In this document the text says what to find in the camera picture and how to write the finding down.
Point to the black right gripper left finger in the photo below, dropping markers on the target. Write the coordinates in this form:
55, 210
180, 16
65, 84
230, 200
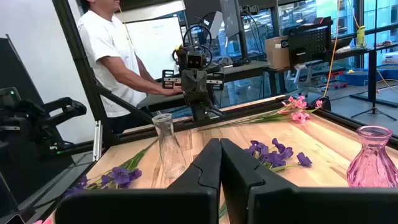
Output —
174, 205

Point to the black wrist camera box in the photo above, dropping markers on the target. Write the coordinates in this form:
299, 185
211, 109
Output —
194, 60

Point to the pink glass vase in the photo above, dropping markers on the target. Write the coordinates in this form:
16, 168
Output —
371, 168

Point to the black frame post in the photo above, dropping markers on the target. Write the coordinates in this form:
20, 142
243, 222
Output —
77, 59

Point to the white whiteboard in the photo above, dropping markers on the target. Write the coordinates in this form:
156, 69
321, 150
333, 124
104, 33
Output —
155, 46

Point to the black flat panel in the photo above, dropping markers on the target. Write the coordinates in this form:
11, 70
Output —
15, 68

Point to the grey office chair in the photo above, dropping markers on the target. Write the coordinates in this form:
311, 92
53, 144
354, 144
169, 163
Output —
306, 77

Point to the clear glass vase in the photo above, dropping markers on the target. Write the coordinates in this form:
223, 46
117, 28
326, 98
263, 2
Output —
169, 149

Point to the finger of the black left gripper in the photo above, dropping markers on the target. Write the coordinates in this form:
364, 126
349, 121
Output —
187, 82
201, 82

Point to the black tripod stand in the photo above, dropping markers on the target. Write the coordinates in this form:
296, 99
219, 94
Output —
372, 77

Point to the black perforated panel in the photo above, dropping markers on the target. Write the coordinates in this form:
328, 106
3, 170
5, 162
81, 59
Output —
309, 42

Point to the blue plastic bin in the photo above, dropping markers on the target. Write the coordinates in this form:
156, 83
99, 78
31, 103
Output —
353, 77

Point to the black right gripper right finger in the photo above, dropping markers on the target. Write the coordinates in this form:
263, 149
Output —
311, 205

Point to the yellow bottle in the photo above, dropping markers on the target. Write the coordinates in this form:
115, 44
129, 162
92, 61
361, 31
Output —
361, 37

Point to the purple artificial flower stem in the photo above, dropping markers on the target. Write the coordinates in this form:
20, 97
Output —
119, 175
275, 158

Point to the black robot arm with green light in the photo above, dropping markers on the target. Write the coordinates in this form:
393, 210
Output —
31, 124

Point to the person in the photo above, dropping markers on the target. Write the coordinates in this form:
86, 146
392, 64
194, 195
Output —
105, 46

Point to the silver aluminium bracket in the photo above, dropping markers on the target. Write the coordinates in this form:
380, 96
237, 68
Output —
97, 140

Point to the brown cardboard box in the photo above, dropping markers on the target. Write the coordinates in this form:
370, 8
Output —
276, 53

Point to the pink artificial flower stem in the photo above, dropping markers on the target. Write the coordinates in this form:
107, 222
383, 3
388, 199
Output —
42, 221
298, 116

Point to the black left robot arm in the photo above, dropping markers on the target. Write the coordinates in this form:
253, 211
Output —
199, 112

